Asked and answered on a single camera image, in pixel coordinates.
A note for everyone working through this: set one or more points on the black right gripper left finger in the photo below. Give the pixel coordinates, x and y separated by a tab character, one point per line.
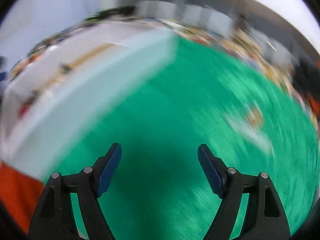
53	217

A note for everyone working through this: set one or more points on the packaged sausage bun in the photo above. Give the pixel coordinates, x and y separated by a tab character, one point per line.
250	126

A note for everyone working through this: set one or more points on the white cardboard box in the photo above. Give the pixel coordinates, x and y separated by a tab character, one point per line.
56	97

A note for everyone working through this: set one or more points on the green patterned cloth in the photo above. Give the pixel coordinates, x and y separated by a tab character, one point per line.
159	190

